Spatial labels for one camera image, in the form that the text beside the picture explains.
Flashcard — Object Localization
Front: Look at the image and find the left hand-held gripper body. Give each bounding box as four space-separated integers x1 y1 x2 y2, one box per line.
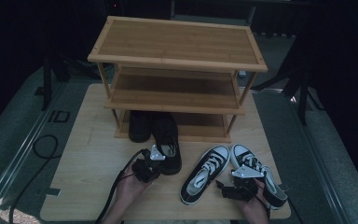
131 144 166 184

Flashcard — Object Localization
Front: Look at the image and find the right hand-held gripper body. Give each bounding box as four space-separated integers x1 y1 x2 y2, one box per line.
228 164 266 202

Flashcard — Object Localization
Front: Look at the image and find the black white canvas sneaker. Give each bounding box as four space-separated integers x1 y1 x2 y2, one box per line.
179 145 231 206
230 143 288 210

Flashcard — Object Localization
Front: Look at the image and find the black shoe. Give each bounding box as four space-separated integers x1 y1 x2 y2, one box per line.
151 112 183 176
128 110 153 144

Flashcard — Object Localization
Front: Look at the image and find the wooden shoe rack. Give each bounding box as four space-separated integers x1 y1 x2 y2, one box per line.
87 15 269 144

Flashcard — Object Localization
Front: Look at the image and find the person's right hand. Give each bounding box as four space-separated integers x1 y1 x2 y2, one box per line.
241 186 270 218

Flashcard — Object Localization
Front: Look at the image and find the black tape piece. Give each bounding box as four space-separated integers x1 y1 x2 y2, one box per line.
38 187 62 197

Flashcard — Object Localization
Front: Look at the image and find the black metal stand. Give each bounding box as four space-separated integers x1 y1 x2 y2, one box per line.
251 62 324 126
34 55 73 112

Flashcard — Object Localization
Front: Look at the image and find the right hand-held gripper cable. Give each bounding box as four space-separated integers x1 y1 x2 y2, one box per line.
255 181 272 218

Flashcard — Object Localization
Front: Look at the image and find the hand-held gripper cable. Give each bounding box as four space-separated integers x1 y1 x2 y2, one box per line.
255 181 272 218
94 148 151 224

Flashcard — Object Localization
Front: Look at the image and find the left hand-held gripper cable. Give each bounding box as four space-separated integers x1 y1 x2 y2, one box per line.
94 148 151 224

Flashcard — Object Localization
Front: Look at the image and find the black floor cable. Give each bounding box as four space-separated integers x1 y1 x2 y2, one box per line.
8 134 60 224

